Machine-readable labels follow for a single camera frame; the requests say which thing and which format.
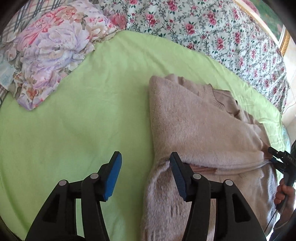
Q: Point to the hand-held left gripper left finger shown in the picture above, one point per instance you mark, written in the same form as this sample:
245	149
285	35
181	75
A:
113	176

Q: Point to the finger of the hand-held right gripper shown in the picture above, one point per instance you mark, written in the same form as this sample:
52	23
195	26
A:
278	153
278	165

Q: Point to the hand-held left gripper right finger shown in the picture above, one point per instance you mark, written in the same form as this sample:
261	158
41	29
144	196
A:
178	176

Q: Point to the beige knit sweater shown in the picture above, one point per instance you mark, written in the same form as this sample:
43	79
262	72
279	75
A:
196	120

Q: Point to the person's right forearm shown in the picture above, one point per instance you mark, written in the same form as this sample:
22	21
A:
283	225

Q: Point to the person's right hand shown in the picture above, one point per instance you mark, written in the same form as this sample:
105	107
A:
290	197

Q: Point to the teal patterned sheet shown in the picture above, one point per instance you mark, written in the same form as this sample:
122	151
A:
287	139

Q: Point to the light green blanket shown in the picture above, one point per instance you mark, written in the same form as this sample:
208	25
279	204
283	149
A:
81	115

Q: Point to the rose print quilt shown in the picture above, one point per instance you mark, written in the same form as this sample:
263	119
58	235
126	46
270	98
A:
208	27

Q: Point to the purple floral pillow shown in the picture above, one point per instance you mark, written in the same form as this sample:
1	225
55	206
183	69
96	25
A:
57	39

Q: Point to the light blue patterned cloth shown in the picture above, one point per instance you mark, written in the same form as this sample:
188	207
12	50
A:
5	74

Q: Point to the plaid bed sheet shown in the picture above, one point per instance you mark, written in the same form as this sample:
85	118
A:
25	16

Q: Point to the gold picture frame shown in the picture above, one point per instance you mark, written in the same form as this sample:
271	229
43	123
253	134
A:
285	44

